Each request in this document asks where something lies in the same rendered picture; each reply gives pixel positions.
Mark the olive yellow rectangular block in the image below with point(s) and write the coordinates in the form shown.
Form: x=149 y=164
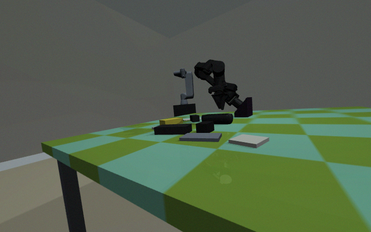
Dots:
x=171 y=121

